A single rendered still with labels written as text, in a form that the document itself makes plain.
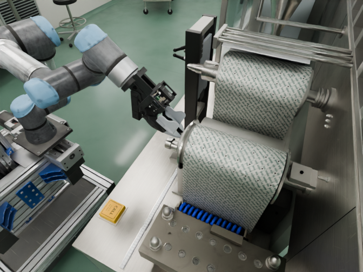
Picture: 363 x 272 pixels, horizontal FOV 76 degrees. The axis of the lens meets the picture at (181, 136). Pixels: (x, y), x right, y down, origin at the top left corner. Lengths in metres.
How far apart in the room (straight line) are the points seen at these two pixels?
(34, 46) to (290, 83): 0.86
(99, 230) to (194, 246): 0.37
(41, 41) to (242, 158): 0.81
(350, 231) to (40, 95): 0.66
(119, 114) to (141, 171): 1.71
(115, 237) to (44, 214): 1.07
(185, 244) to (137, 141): 1.72
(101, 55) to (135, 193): 0.58
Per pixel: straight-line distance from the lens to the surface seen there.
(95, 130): 2.58
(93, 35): 0.62
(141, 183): 1.00
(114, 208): 0.94
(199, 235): 0.77
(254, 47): 0.70
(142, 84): 0.60
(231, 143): 0.59
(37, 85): 0.66
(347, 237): 0.42
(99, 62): 0.62
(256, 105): 0.72
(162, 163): 1.05
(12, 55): 0.85
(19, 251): 1.89
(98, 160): 2.31
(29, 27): 1.03
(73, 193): 1.92
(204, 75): 0.76
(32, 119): 1.35
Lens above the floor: 1.75
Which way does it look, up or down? 48 degrees down
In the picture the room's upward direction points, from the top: straight up
